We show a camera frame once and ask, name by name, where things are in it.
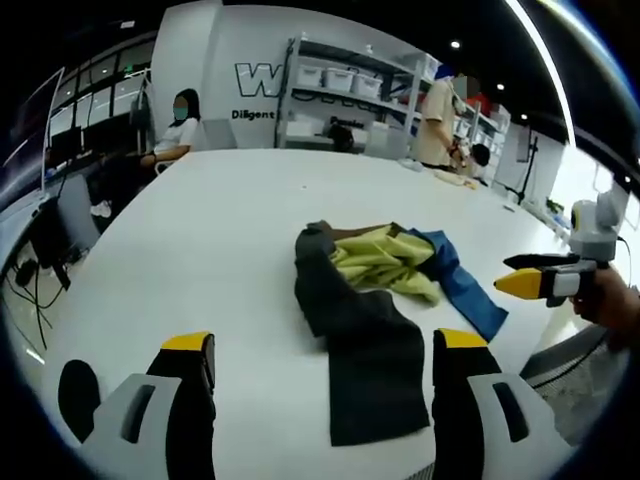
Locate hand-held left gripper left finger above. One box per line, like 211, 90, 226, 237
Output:
79, 330, 218, 480

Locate grey metal shelf rack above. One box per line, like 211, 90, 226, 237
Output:
276, 35, 444, 151

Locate black floor cables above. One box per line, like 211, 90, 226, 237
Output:
0, 257, 54, 351

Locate black tripod stand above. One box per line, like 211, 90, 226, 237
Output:
502, 124, 542, 206

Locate grey mesh chair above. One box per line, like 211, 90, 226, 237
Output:
518, 327, 614, 404

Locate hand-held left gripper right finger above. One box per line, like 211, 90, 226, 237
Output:
431, 328, 572, 480

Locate person's right hand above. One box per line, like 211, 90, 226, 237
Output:
571, 266, 640, 352

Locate black computer monitor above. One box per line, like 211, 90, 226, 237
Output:
48, 125, 85, 162

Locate row of white storage bins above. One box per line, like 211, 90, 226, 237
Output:
294, 62, 436, 99

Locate ceiling light strip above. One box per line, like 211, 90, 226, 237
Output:
503, 0, 579, 149

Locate grey office chair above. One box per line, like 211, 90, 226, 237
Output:
53, 173, 103, 251

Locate black round object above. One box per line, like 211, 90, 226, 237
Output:
57, 359, 103, 444

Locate beige cloth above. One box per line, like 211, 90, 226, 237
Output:
430, 168, 482, 191

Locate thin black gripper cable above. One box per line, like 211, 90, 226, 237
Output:
615, 233, 635, 287

